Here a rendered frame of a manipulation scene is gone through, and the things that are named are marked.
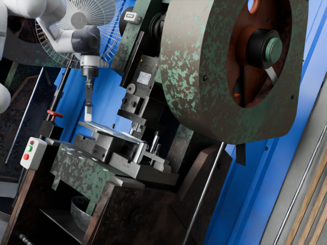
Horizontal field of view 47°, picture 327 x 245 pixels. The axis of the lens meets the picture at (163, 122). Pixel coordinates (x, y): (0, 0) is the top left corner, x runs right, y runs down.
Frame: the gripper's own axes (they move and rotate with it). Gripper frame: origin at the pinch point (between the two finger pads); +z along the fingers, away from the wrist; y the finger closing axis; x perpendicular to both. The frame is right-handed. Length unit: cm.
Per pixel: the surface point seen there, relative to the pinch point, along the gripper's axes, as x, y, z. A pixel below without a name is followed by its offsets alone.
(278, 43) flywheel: 73, 32, -32
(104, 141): 7.6, 4.6, 11.7
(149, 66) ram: 26.8, -1.8, -23.1
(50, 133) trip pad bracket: -17.7, -10.1, 10.5
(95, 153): 3.8, 2.8, 17.7
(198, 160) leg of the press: 54, -7, 21
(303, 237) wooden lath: 123, -26, 67
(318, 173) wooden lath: 134, -32, 31
